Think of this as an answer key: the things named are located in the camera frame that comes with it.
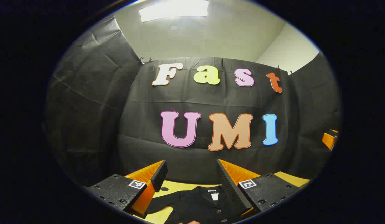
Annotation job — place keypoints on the black shirt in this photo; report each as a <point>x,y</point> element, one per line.
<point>195,202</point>

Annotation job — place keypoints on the ceiling light panel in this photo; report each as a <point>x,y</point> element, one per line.
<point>173,9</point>

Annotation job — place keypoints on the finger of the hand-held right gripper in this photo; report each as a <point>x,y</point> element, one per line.
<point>328,140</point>

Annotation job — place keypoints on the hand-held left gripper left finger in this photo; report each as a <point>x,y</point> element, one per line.
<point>160,177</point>

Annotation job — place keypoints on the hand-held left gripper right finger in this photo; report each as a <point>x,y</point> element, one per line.
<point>228,183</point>

